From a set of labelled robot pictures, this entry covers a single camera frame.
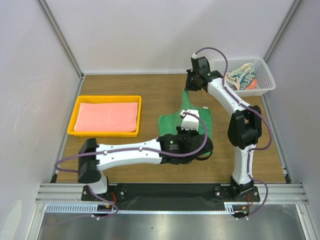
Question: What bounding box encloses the green towel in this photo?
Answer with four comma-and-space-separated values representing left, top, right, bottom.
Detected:
157, 88, 213, 158

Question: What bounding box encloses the pink towel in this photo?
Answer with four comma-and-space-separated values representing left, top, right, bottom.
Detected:
73, 102, 138, 133

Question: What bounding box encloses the yellow plastic tray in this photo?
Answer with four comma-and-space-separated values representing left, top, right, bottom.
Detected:
67, 95, 142, 138

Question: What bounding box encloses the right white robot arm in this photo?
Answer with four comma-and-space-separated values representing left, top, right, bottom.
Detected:
185, 56, 262, 201

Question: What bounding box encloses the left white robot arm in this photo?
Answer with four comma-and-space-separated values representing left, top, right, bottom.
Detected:
77, 129, 214, 200

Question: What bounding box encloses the patterned white cloth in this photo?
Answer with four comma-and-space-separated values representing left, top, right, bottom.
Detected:
225, 62, 258, 91

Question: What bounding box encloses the white plastic basket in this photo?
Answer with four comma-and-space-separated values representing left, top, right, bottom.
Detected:
209, 57, 276, 97

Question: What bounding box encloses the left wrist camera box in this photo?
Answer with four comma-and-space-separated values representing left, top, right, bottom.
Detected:
179, 109, 199, 131

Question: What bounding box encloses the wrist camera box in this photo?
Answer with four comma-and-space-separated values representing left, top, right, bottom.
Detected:
191, 53, 199, 60
179, 109, 199, 131

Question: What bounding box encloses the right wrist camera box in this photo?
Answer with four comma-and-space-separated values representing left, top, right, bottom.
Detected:
191, 53, 199, 60

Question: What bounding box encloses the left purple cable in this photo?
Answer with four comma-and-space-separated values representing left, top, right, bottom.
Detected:
46, 111, 209, 226

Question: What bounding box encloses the purple cable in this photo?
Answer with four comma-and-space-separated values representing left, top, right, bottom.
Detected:
194, 46, 273, 221
46, 111, 209, 226

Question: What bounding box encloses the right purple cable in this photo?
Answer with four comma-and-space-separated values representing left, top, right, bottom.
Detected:
194, 46, 273, 221

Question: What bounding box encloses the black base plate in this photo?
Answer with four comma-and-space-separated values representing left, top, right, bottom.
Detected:
81, 183, 261, 212

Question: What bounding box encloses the aluminium frame rail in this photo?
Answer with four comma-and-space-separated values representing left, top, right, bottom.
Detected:
36, 183, 308, 204

